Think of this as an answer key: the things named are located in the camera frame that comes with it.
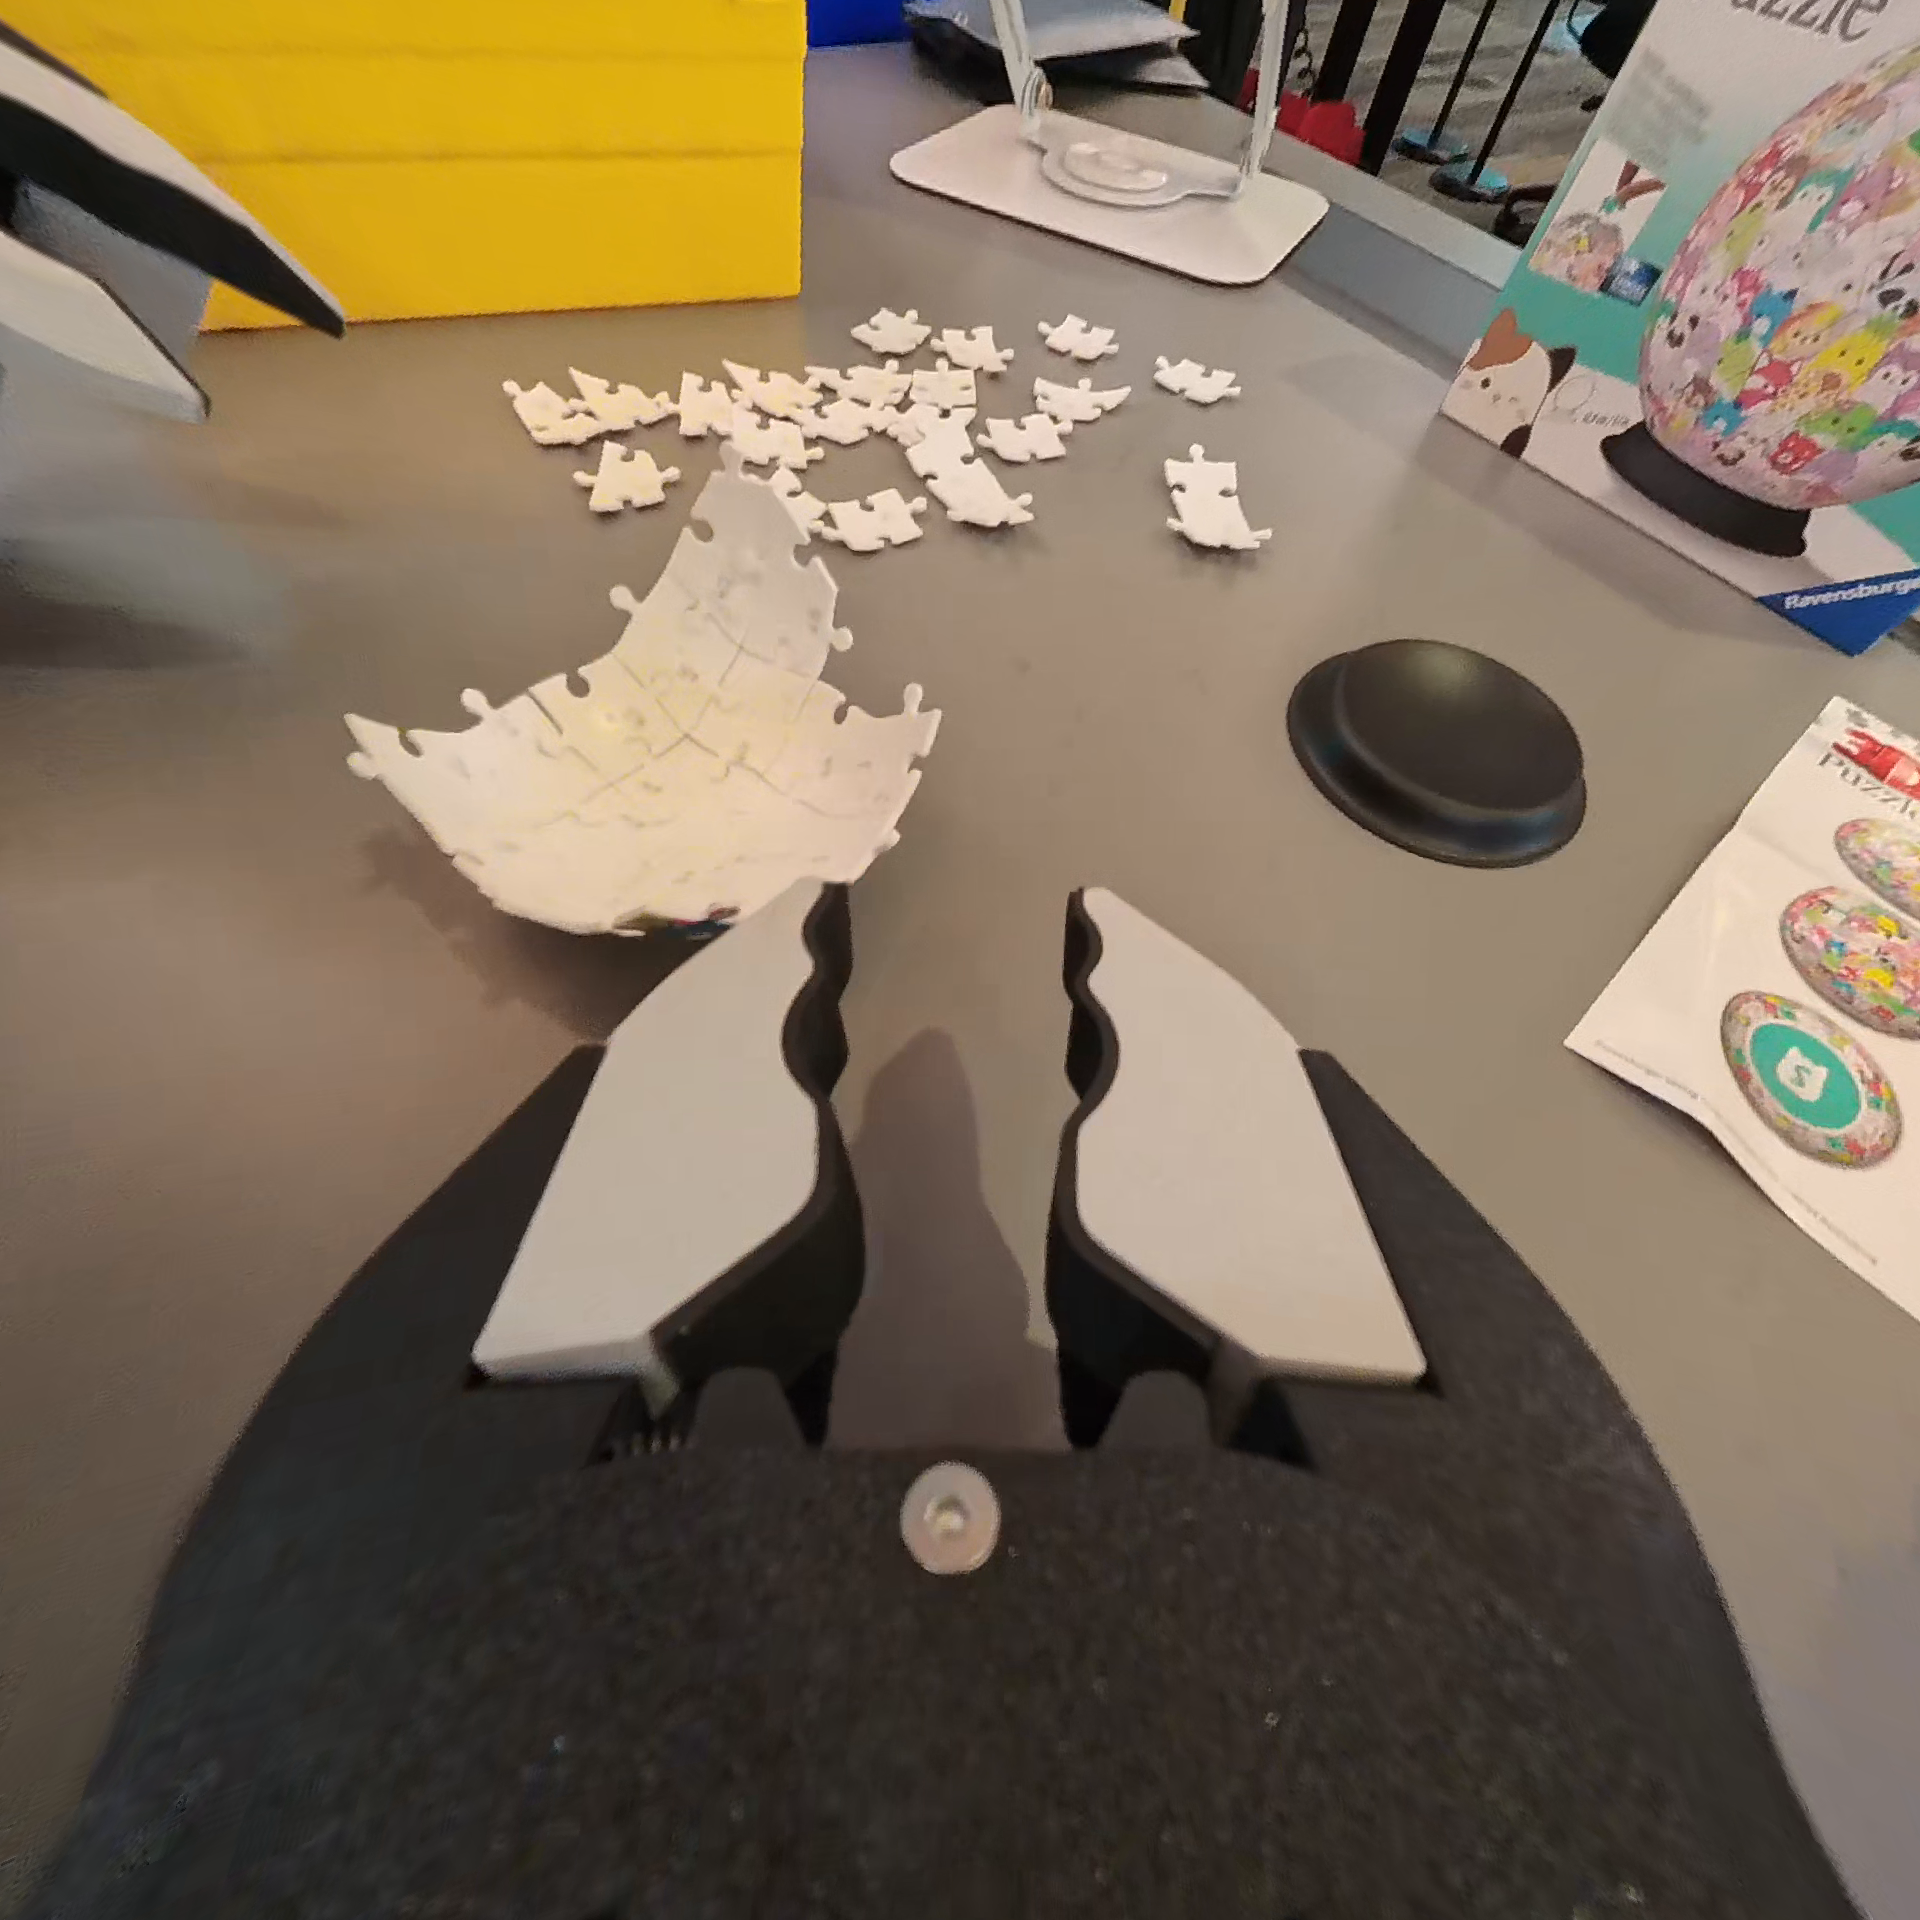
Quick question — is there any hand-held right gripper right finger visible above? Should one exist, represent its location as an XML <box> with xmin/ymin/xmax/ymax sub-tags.
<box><xmin>1044</xmin><ymin>887</ymin><xmax>1426</xmax><ymax>1454</ymax></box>

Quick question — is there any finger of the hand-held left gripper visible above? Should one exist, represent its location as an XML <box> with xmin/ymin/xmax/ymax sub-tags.
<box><xmin>0</xmin><ymin>224</ymin><xmax>208</xmax><ymax>423</ymax></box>
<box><xmin>0</xmin><ymin>30</ymin><xmax>347</xmax><ymax>337</ymax></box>

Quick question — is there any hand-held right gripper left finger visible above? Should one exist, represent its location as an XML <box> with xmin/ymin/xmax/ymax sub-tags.
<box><xmin>471</xmin><ymin>885</ymin><xmax>867</xmax><ymax>1450</ymax></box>

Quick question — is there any yellow plastic bin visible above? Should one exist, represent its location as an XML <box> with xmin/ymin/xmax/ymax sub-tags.
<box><xmin>47</xmin><ymin>0</ymin><xmax>810</xmax><ymax>333</ymax></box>

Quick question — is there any assembled curved puzzle ball section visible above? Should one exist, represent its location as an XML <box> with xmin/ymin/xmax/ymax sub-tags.
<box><xmin>346</xmin><ymin>448</ymin><xmax>945</xmax><ymax>941</ymax></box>

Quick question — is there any black round puzzle stand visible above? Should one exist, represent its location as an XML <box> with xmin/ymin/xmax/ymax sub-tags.
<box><xmin>1287</xmin><ymin>641</ymin><xmax>1590</xmax><ymax>866</ymax></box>

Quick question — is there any joined white puzzle strip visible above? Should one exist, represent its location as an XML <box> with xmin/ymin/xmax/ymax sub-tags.
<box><xmin>1162</xmin><ymin>447</ymin><xmax>1274</xmax><ymax>553</ymax></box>

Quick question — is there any pile of white puzzle pieces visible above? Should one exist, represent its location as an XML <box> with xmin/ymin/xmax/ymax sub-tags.
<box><xmin>504</xmin><ymin>307</ymin><xmax>1244</xmax><ymax>553</ymax></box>

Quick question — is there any colourful puzzle box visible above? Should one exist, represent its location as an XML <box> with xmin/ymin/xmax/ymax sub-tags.
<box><xmin>1441</xmin><ymin>0</ymin><xmax>1920</xmax><ymax>656</ymax></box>

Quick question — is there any white paper instruction sheet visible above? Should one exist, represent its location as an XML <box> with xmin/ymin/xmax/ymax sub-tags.
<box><xmin>1563</xmin><ymin>698</ymin><xmax>1920</xmax><ymax>1321</ymax></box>

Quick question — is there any grey pouch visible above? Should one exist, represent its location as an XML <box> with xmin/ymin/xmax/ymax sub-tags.
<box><xmin>908</xmin><ymin>0</ymin><xmax>1209</xmax><ymax>96</ymax></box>

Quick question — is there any white metal stand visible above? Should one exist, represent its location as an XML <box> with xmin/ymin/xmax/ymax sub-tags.
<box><xmin>890</xmin><ymin>0</ymin><xmax>1332</xmax><ymax>283</ymax></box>

